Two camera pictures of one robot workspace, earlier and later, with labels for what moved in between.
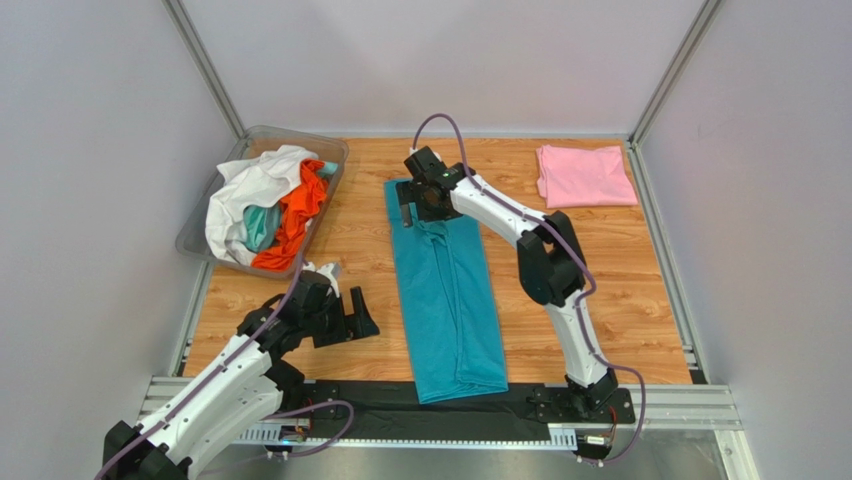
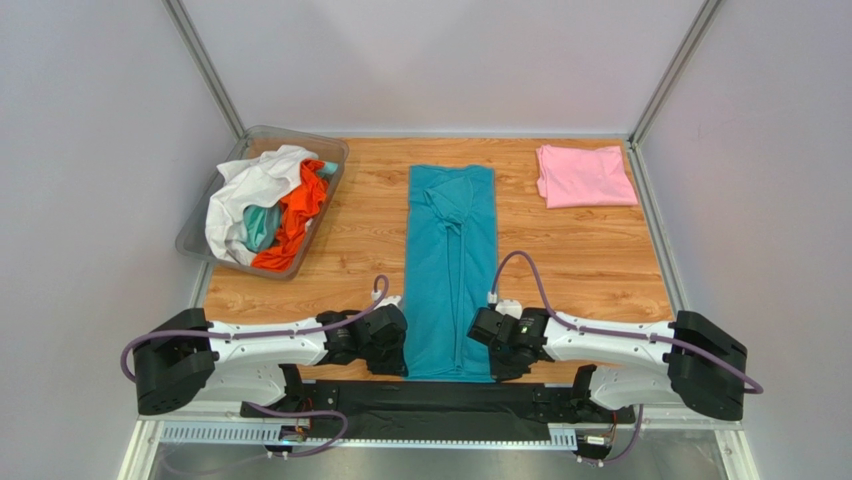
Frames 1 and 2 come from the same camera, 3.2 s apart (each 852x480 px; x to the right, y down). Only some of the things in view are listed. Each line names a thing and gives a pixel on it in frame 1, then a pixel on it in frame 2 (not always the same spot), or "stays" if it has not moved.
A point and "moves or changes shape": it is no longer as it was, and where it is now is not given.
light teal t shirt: (261, 224) stays
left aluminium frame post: (180, 19) stays
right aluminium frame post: (705, 17) stays
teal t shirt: (453, 336) moves or changes shape
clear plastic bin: (331, 149) stays
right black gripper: (406, 196) → (482, 332)
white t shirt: (245, 183) stays
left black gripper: (358, 324) → (395, 364)
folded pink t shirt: (571, 176) stays
